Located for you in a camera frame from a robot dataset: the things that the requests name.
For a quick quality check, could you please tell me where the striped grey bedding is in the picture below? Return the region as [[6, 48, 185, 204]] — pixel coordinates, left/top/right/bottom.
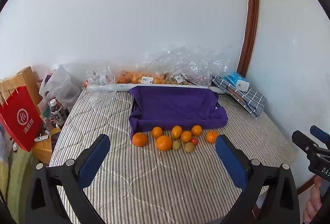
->
[[49, 87, 297, 224]]

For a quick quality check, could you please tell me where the blue tissue packet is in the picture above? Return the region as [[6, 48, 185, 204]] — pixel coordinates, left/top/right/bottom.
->
[[223, 72, 249, 85]]

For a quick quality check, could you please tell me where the white plastic bag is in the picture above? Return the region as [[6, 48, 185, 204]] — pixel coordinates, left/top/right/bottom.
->
[[39, 65, 81, 113]]

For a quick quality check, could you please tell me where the wooden board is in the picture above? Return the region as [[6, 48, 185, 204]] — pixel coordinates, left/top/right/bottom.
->
[[17, 66, 43, 116]]

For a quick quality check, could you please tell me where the dark tea bottle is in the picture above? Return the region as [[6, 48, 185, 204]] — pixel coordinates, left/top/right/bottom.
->
[[50, 99, 68, 126]]

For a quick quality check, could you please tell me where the purple towel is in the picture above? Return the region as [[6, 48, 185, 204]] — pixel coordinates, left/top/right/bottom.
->
[[128, 85, 229, 138]]

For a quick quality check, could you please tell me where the clear bag of oranges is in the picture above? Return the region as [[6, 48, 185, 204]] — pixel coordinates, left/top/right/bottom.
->
[[117, 54, 168, 84]]

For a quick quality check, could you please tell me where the blue checked cloth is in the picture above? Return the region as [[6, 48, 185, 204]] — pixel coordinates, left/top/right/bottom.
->
[[212, 76, 267, 119]]

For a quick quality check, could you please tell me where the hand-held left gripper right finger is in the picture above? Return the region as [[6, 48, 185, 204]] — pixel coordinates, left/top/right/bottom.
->
[[215, 134, 301, 224]]

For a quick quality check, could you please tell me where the red paper bag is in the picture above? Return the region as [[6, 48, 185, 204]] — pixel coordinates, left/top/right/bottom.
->
[[0, 79, 44, 152]]

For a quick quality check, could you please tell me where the small tangerine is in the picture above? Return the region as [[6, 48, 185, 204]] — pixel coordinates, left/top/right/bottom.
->
[[180, 130, 192, 143], [151, 126, 164, 139], [191, 124, 203, 137]]

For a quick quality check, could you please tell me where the clear bag of brown fruits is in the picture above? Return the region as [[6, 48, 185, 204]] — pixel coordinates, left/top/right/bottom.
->
[[161, 45, 196, 86]]

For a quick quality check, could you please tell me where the wooden bedside table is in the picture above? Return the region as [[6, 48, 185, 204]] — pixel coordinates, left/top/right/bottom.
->
[[33, 127, 61, 165]]

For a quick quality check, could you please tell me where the long white tube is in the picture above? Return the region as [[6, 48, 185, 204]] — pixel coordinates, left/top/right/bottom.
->
[[86, 83, 219, 93]]

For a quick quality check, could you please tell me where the oval orange citrus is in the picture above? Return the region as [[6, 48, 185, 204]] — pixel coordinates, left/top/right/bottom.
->
[[171, 125, 183, 139]]

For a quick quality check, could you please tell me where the small white box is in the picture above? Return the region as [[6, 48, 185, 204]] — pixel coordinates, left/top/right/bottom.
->
[[236, 79, 250, 91]]

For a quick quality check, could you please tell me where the brown wooden door frame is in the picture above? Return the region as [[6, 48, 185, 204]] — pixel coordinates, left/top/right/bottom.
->
[[237, 0, 259, 77]]

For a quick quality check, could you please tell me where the large tangerine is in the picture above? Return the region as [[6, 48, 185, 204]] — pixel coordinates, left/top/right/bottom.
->
[[206, 130, 219, 143], [155, 135, 173, 151], [132, 132, 148, 147]]

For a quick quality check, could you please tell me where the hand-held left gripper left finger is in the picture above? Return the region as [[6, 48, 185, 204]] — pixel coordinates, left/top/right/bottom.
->
[[26, 134, 111, 224]]

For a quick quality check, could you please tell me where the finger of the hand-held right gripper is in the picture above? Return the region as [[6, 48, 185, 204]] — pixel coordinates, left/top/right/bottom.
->
[[309, 125, 330, 144], [292, 130, 330, 162]]

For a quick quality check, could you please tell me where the person's right hand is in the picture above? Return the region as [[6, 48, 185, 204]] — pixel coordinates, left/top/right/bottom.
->
[[302, 176, 324, 224]]

